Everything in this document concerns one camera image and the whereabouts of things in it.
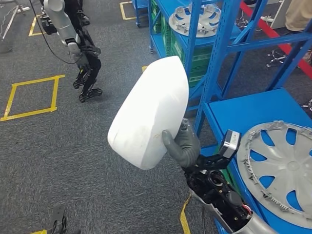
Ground grey metal table leg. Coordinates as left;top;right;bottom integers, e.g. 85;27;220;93
1;3;20;41

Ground person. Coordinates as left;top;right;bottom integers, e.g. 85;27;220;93
285;0;312;32

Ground white desk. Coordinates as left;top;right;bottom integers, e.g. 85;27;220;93
270;0;292;30

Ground white plastic car part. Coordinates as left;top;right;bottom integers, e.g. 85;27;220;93
107;55;190;171

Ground thin black hanging cable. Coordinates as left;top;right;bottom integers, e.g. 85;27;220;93
29;0;82;65

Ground long red barrier belt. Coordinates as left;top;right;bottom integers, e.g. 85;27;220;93
240;0;312;80

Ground black seat office chair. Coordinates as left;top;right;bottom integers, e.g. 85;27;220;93
266;50;288;68

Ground green plastic crate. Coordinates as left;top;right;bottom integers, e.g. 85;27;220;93
150;0;171;56
170;30;213;70
188;68;208;88

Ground blue metal shelf rack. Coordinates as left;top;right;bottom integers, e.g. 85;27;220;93
147;0;244;112
132;0;150;28
193;0;312;234

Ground grey wheel hubcap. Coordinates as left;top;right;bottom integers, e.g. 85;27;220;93
236;120;312;230
168;3;221;39

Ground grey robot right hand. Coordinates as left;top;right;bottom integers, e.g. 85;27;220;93
162;118;201;169

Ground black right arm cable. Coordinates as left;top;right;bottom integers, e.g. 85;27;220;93
201;206;207;234

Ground black silver humanoid robot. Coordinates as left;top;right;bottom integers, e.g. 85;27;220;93
40;0;103;103

